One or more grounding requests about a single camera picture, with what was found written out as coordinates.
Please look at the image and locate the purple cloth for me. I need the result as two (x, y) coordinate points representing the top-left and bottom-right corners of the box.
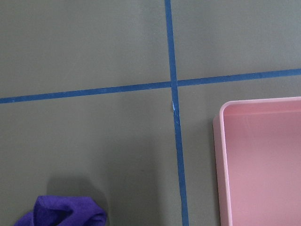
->
(14, 195), (107, 226)

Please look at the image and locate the pink plastic bin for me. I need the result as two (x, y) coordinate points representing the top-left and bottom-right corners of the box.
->
(213, 97), (301, 226)

